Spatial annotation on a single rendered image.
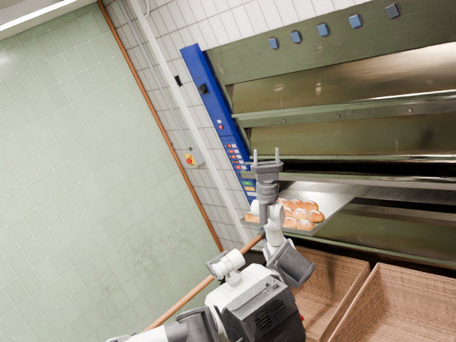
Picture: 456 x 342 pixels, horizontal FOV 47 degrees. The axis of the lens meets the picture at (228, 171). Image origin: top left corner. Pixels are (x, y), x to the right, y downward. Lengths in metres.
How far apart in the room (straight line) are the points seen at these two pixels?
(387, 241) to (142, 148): 1.77
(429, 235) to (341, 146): 0.55
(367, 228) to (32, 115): 2.04
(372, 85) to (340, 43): 0.22
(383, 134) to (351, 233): 0.68
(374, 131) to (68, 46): 2.00
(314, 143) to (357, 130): 0.28
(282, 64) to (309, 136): 0.38
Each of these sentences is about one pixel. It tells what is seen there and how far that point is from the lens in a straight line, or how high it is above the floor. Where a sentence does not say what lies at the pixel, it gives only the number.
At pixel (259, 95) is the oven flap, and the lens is 2.69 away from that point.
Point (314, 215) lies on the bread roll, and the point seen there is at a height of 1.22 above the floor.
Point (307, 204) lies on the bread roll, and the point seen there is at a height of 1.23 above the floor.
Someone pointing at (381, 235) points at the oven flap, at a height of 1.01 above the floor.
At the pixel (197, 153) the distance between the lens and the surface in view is 3.40.
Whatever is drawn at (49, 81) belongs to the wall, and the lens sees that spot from 3.40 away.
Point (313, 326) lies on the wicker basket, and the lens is 2.95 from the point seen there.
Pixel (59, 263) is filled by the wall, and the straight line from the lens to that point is 3.45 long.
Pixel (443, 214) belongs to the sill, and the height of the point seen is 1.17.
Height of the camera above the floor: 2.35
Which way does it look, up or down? 18 degrees down
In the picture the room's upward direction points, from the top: 25 degrees counter-clockwise
